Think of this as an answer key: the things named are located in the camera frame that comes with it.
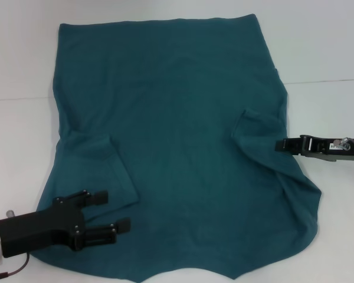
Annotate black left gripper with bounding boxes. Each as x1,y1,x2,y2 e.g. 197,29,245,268
0,190,132,259

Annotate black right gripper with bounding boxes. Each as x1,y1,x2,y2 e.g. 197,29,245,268
274,134,354,163

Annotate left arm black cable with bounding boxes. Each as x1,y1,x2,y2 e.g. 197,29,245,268
0,209,31,272

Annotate blue shirt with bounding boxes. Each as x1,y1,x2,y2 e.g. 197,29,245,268
29,13,325,283

